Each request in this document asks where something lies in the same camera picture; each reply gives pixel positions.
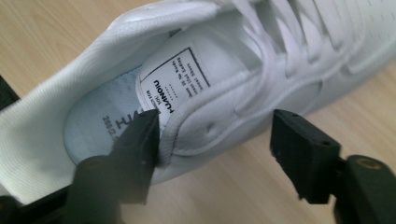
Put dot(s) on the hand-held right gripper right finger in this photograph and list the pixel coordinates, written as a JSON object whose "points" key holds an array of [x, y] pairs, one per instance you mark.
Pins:
{"points": [[306, 158]]}

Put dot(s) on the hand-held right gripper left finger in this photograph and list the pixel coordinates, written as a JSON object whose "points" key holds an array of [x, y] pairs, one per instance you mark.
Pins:
{"points": [[138, 155]]}

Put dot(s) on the white sneaker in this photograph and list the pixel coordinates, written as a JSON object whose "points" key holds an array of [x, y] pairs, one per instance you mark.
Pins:
{"points": [[218, 102]]}

